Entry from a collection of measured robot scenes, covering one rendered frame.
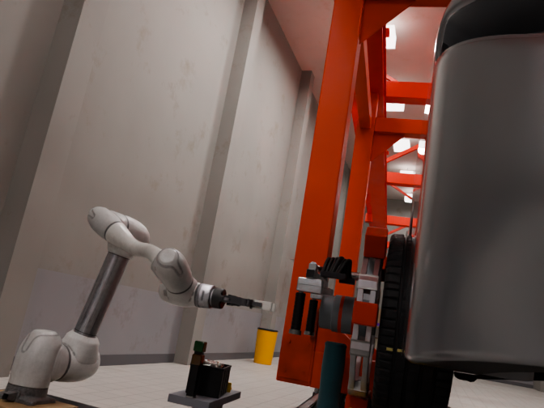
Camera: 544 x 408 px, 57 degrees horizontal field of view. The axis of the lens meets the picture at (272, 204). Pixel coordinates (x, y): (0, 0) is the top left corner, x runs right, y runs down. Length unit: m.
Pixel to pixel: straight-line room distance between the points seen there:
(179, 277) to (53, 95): 3.25
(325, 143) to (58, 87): 2.84
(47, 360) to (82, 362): 0.19
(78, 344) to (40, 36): 3.26
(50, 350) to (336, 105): 1.76
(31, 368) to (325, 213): 1.45
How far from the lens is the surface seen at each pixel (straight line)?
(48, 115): 4.75
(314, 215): 2.50
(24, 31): 4.92
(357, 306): 1.62
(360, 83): 3.96
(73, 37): 5.00
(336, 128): 2.63
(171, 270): 1.76
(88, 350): 2.41
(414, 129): 4.74
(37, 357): 2.27
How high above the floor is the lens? 0.78
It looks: 13 degrees up
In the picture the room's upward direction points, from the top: 10 degrees clockwise
